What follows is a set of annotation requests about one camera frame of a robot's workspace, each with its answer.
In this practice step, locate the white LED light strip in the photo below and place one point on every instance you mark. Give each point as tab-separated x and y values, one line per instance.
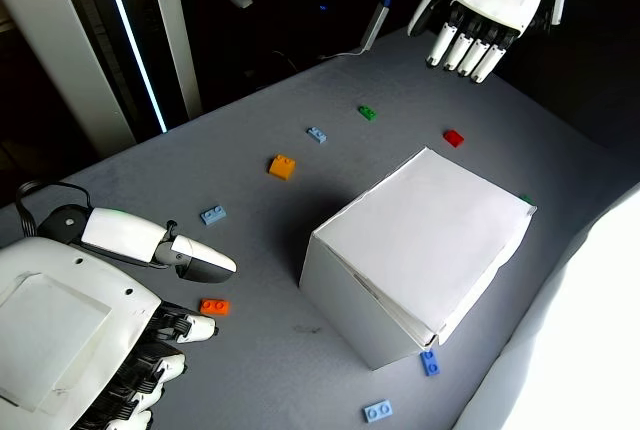
131	40

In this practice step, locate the white backdrop sheet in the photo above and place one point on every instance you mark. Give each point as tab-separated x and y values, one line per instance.
590	325

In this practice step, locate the white-sided cardboard box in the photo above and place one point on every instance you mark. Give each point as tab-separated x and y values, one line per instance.
425	230

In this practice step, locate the red toy brick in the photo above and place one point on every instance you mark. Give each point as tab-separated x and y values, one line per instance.
453	138

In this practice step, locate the amber four-stud toy brick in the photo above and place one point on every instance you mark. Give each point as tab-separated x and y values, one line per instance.
282	167

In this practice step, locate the light blue toy brick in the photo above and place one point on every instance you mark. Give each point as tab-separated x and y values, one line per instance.
316	135
378	411
213	215

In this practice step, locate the narrow white pillar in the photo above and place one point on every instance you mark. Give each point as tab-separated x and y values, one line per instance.
172	25

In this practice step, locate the green toy brick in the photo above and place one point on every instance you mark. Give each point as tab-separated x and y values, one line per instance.
527	198
367	113

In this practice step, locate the orange two-stud toy brick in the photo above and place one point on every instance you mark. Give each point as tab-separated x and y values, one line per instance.
215	306

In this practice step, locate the grey table cloth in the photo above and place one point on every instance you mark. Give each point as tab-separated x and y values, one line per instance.
225	150

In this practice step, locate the grey adapter with blue plug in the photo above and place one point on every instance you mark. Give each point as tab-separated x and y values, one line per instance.
373	27

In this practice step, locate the wide white pillar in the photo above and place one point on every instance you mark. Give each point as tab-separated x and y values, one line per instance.
50	50

